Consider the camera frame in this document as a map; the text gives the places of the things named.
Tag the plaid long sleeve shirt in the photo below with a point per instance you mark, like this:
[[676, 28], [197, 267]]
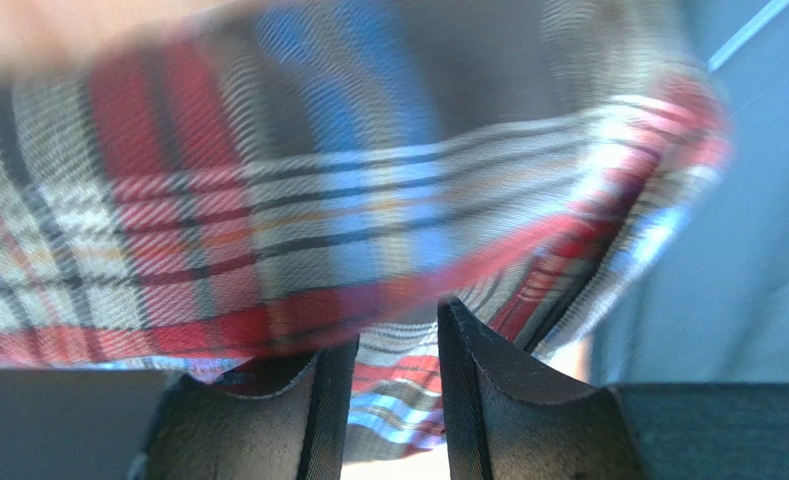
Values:
[[279, 180]]

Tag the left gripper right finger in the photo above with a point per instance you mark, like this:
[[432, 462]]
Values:
[[509, 416]]

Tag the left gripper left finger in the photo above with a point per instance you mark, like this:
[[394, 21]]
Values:
[[284, 418]]

